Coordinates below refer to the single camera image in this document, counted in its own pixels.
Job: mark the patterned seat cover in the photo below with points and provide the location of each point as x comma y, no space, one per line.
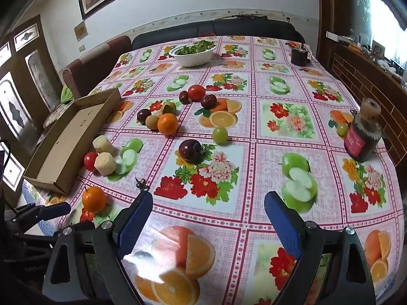
54,116

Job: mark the tan longan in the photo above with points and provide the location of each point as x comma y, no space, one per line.
169,107
152,123

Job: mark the shallow cardboard box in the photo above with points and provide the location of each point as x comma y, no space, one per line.
63,139

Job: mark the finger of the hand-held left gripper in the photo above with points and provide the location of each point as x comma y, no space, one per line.
57,209

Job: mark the green cushion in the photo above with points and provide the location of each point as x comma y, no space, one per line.
66,94

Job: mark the small black container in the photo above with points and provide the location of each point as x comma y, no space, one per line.
300,57

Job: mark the red date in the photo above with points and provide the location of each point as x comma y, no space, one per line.
208,101
183,97

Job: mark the small wall poster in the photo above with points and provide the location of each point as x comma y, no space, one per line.
80,31

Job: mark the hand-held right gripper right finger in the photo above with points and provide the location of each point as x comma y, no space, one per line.
283,225

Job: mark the green grape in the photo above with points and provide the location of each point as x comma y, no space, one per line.
342,129
219,134

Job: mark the orange with green leaf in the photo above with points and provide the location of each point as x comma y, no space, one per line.
93,199

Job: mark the green leafy vegetables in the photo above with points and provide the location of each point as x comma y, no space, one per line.
194,47

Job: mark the black leather sofa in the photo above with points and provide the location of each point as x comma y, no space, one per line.
248,30

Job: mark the wooden cabinet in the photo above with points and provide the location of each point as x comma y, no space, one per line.
359,79

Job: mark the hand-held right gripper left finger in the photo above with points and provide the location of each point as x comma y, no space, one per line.
133,225

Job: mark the wooden glass panel door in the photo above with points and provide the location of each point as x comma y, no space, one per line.
31,79

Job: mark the dark purple plum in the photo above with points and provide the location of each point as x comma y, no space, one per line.
143,116
190,150

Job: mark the brown armchair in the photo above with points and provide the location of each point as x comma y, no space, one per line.
95,66

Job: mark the dark jar with red label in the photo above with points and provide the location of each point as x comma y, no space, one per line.
361,139

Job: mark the red tomato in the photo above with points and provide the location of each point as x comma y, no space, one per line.
90,161
196,92

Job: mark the white bowl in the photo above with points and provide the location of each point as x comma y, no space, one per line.
194,58

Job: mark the fruit and flower printed tablecloth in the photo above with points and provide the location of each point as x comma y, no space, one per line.
254,171

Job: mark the small red object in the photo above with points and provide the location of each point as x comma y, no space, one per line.
208,34

